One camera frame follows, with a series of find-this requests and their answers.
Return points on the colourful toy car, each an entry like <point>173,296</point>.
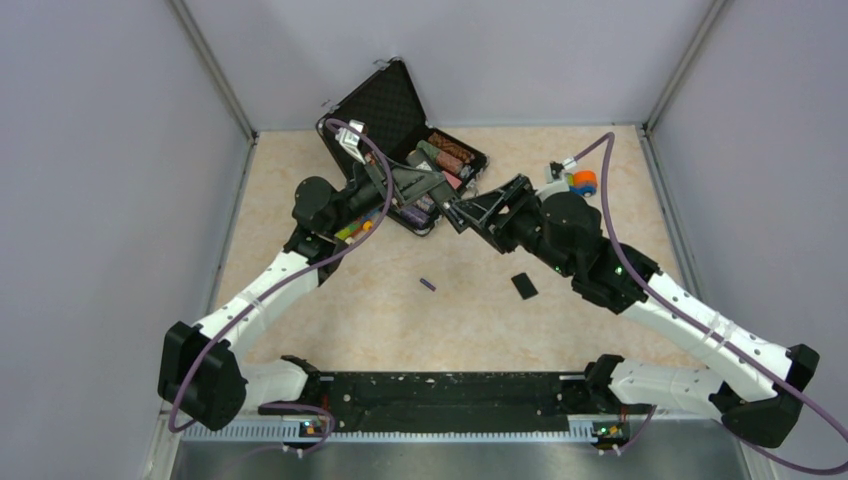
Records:
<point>583,183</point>

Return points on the colourful block toy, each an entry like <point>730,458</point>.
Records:
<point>354,228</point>

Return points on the open black chip case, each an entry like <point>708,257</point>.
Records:
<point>397,130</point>

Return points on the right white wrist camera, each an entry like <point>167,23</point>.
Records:
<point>557,176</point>

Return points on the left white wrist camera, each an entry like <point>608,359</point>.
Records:
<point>348,137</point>

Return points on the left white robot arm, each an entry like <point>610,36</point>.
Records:
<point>202,372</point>

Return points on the black remote battery cover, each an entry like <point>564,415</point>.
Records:
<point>524,286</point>

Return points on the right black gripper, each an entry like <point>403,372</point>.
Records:
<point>484,212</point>

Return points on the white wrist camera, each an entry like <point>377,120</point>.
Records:
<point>348,137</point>
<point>557,176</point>

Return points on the purple battery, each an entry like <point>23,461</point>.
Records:
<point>428,284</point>

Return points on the pink card deck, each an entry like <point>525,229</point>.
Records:
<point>452,180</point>

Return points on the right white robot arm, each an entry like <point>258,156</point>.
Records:
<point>746,383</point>

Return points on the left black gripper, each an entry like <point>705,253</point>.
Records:
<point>410,182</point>

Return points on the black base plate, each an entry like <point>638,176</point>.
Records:
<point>457,402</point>

